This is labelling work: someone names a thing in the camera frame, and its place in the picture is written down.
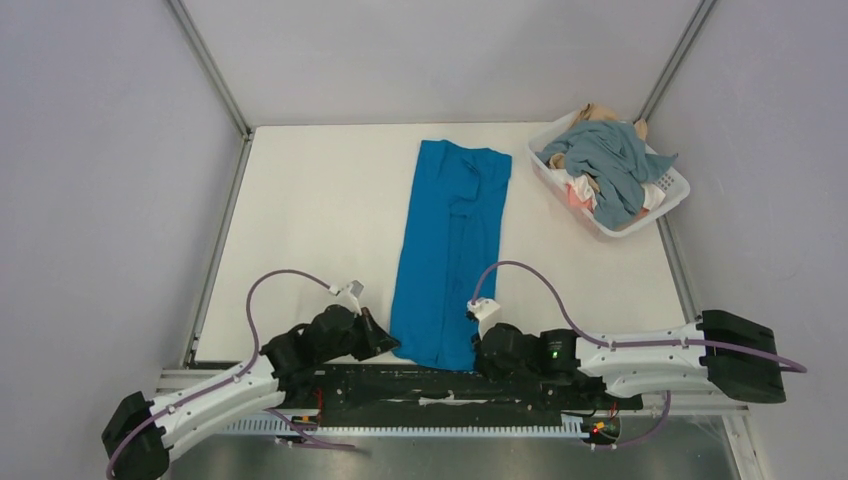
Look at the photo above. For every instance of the aluminium frame left post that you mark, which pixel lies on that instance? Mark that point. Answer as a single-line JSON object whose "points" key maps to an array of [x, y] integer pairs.
{"points": [[245, 135]]}

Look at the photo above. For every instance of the pink t-shirt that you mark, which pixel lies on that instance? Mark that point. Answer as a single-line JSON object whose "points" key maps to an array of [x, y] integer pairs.
{"points": [[575, 201]]}

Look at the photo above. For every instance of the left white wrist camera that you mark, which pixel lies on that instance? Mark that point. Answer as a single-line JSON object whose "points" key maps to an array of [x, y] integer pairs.
{"points": [[348, 295]]}

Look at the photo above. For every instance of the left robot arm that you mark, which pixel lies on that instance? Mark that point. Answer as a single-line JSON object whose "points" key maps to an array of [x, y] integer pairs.
{"points": [[143, 436]]}

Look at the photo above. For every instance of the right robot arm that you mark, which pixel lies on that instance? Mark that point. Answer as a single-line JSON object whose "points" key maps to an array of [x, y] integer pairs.
{"points": [[719, 352]]}

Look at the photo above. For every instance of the white t-shirt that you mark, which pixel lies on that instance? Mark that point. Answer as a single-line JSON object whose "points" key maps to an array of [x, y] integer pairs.
{"points": [[587, 187]]}

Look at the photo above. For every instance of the white cable duct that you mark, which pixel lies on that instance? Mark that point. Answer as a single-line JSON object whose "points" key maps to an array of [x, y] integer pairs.
{"points": [[266, 424]]}

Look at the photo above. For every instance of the beige t-shirt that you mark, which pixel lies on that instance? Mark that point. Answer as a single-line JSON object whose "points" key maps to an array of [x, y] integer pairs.
{"points": [[595, 112]]}

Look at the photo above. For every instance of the white laundry basket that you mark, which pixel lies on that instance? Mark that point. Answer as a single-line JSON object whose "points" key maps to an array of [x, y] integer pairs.
{"points": [[676, 187]]}

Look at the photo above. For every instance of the aluminium frame right post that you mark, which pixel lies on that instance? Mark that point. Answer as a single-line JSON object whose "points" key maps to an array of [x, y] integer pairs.
{"points": [[679, 54]]}

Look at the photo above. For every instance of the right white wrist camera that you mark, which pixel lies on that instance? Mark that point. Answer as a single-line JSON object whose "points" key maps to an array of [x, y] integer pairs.
{"points": [[485, 313]]}

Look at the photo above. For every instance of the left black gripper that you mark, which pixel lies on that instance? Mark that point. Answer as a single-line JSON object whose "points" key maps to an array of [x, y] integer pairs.
{"points": [[376, 340]]}

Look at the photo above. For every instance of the grey-blue t-shirt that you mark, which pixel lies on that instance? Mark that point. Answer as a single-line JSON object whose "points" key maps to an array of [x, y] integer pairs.
{"points": [[612, 154]]}

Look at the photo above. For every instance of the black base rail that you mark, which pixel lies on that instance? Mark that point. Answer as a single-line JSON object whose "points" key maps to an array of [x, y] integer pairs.
{"points": [[397, 395]]}

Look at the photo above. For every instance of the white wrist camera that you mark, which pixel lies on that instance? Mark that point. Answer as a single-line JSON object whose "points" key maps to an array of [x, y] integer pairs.
{"points": [[485, 313], [348, 295]]}

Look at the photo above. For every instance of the blue t-shirt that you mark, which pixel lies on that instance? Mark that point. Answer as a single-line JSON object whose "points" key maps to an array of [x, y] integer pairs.
{"points": [[452, 235]]}

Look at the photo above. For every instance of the aluminium frame post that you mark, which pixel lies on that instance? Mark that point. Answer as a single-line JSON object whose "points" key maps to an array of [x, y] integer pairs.
{"points": [[245, 135], [679, 54]]}

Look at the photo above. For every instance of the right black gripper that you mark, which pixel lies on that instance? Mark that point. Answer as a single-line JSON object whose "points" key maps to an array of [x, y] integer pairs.
{"points": [[486, 351]]}

